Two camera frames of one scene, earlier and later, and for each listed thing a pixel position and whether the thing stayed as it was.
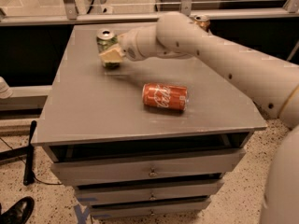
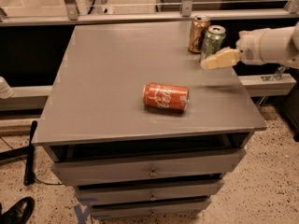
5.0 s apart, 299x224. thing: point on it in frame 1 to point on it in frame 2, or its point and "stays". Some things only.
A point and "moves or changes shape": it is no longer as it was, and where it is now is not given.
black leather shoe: (19, 213) stays
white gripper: (128, 46) to (248, 49)
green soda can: (106, 39) moves or changes shape
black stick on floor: (30, 158) stays
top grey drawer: (184, 164) stays
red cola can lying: (166, 96) stays
